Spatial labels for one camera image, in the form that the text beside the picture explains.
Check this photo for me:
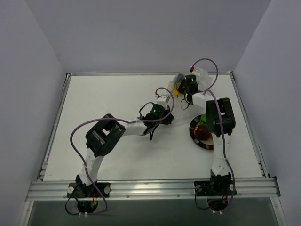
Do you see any red fake apple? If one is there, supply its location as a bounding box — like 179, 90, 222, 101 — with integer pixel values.
193, 125, 210, 141

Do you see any clear plastic bag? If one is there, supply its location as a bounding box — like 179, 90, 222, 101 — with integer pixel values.
167, 70, 212, 91

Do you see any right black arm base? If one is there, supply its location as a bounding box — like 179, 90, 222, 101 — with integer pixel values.
194, 180, 237, 214

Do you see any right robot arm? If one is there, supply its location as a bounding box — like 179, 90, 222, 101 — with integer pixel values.
178, 74, 236, 188

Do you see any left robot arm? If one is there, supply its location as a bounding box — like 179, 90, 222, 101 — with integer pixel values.
76, 103, 174, 188

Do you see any aluminium front rail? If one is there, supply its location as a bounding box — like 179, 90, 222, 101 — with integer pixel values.
25, 178, 280, 201

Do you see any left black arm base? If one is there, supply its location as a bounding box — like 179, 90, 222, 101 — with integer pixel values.
65, 182, 111, 216

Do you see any green fake melon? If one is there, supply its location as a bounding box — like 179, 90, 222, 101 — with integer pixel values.
199, 114, 206, 127

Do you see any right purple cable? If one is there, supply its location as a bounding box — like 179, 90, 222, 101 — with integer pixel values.
190, 58, 236, 210

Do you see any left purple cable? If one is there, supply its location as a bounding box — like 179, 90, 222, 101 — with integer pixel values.
70, 87, 176, 216

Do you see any yellow fake lemon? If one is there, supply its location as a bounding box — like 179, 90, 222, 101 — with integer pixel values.
173, 81, 182, 97

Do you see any round dark rimmed plate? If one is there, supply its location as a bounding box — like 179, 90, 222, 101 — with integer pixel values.
189, 115, 214, 151

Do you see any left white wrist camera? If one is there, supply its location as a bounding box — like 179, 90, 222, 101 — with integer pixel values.
156, 95, 170, 105

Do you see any purple cable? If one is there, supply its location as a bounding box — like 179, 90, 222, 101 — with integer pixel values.
190, 58, 236, 210
70, 87, 176, 216

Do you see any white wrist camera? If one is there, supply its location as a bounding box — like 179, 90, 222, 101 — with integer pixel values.
189, 67, 204, 76
156, 95, 170, 105

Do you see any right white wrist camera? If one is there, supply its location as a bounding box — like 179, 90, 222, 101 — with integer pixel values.
189, 67, 204, 76

